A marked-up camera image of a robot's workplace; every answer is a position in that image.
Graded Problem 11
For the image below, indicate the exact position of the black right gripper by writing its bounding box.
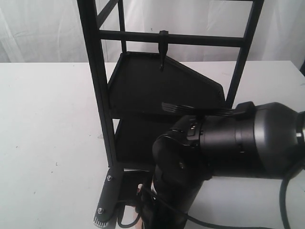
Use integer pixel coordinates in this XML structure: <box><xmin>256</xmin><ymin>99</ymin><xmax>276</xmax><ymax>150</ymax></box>
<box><xmin>94</xmin><ymin>167</ymin><xmax>188</xmax><ymax>229</ymax></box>

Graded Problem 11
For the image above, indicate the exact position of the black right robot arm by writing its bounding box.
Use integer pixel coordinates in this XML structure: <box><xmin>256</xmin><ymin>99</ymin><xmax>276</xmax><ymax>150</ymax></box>
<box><xmin>93</xmin><ymin>102</ymin><xmax>305</xmax><ymax>229</ymax></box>

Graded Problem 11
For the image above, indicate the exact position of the black metal shelf rack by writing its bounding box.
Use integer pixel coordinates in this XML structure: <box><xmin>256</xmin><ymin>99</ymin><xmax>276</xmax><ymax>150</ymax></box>
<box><xmin>77</xmin><ymin>0</ymin><xmax>264</xmax><ymax>170</ymax></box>

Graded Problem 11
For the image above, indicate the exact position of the black rack hook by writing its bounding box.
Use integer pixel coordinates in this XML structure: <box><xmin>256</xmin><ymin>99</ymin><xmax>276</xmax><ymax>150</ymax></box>
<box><xmin>158</xmin><ymin>30</ymin><xmax>169</xmax><ymax>72</ymax></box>

